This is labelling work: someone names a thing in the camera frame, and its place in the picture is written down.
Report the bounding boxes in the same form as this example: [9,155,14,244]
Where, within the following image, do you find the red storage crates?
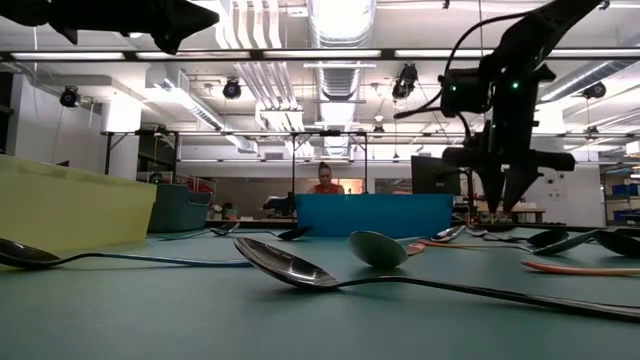
[174,174,217,195]

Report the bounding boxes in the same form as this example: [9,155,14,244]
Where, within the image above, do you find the corrugated silver ventilation duct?
[305,0,377,159]

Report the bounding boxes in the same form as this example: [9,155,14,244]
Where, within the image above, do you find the shelf with blue bins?
[599,164,640,227]

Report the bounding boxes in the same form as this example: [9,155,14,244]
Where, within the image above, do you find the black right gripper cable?
[393,10,532,121]

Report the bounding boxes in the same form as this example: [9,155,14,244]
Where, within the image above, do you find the wooden background workbench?
[452,202,547,225]

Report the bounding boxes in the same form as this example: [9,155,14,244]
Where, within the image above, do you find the black overhead light bar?
[0,47,640,63]

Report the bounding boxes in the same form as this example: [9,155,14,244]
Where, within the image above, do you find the black computer monitor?
[410,155,463,197]

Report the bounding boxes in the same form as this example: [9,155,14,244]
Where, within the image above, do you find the black background frame rack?
[101,128,370,196]

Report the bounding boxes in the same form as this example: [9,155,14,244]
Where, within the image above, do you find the dark teal plastic bin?
[147,182,214,234]

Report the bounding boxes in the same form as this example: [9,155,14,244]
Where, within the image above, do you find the teal table mat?
[0,225,640,360]

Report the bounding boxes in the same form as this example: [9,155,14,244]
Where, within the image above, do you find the blue plastic bin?
[294,192,455,239]

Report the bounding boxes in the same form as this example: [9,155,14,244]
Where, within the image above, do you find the black ceiling spotlight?
[58,85,82,109]
[582,80,608,100]
[221,77,243,101]
[391,62,420,101]

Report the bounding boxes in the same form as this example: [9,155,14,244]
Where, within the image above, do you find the person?
[307,160,346,196]

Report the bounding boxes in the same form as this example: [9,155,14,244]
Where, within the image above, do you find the black aluminium table frame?
[204,218,640,237]

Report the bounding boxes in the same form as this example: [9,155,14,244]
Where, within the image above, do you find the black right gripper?
[442,94,577,215]

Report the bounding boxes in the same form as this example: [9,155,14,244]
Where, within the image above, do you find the yellow-green plastic bin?
[0,153,159,255]

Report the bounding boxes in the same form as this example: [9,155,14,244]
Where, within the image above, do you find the smooth silver ventilation duct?
[537,58,640,104]

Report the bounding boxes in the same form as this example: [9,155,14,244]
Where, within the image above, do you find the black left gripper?
[0,0,221,56]

